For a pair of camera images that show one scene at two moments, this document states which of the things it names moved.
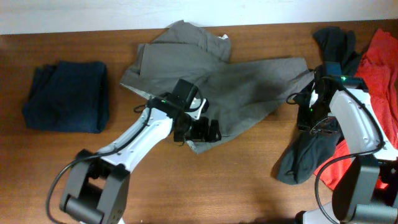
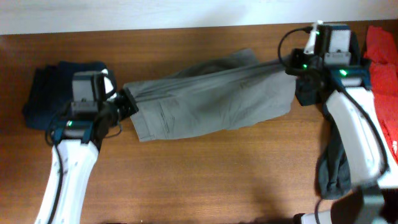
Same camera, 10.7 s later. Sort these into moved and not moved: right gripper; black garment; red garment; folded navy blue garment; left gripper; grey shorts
Moved: right gripper; black garment; grey shorts; left gripper
Not moved: folded navy blue garment; red garment
